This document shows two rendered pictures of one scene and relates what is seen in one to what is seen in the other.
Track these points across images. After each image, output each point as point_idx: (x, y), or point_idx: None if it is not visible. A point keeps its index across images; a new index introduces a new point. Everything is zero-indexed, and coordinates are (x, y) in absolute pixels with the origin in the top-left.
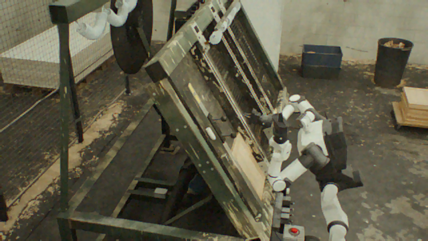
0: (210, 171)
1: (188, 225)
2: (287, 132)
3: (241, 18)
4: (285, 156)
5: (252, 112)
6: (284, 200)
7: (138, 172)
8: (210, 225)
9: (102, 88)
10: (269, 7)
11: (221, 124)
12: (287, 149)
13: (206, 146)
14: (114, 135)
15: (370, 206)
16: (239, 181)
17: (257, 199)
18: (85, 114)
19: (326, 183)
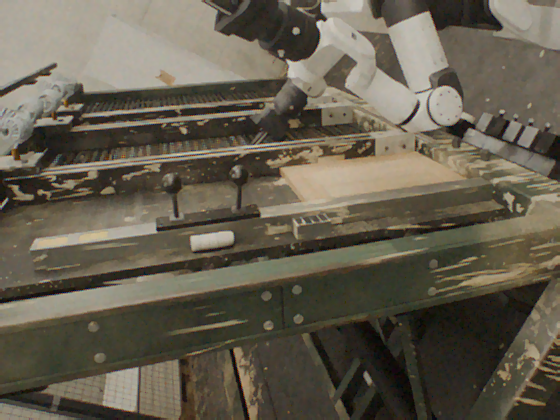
0: (303, 295)
1: (459, 346)
2: (286, 4)
3: (137, 98)
4: (365, 47)
5: (257, 122)
6: (487, 128)
7: (326, 388)
8: (475, 303)
9: (206, 357)
10: (190, 74)
11: (228, 201)
12: (342, 31)
13: (210, 279)
14: (265, 384)
15: (545, 6)
16: (392, 216)
17: (461, 185)
18: (222, 407)
19: (485, 4)
